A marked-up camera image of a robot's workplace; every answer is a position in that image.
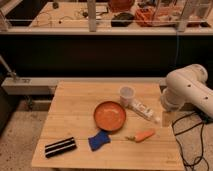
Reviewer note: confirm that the orange ceramic bowl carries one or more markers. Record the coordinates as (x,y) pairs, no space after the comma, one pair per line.
(109,116)

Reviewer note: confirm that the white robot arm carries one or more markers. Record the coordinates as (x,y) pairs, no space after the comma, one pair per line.
(188,85)

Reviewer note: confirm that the white tube bottle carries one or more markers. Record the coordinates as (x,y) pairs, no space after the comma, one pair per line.
(144,111)

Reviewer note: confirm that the blue sponge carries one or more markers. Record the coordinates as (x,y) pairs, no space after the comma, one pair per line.
(99,140)

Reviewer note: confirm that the orange toy carrot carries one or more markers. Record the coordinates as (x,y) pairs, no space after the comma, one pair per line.
(141,136)

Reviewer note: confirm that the black object on shelf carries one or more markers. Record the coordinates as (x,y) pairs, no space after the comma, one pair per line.
(122,20)

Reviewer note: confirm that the black white striped block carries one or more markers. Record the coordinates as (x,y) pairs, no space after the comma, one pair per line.
(60,147)

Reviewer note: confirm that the orange box on shelf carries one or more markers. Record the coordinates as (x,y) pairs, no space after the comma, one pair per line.
(153,18)

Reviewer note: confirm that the grey metal clamp rod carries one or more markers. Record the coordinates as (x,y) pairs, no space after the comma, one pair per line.
(13,74)

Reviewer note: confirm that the white vertical post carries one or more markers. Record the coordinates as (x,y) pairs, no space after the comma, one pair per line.
(91,5)

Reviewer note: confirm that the grey metal bench rail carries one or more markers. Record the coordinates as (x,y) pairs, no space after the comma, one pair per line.
(47,85)

